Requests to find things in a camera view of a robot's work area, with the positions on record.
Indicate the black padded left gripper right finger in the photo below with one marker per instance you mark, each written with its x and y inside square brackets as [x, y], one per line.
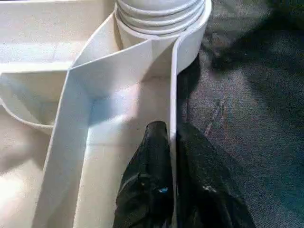
[209, 190]

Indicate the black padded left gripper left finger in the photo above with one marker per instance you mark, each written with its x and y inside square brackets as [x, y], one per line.
[145, 190]

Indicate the white plastic table top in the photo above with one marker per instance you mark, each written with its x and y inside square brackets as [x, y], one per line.
[52, 71]

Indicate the white plastic table leg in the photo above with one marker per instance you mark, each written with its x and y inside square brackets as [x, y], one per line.
[161, 14]

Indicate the black work mat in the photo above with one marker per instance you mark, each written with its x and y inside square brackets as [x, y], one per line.
[247, 118]

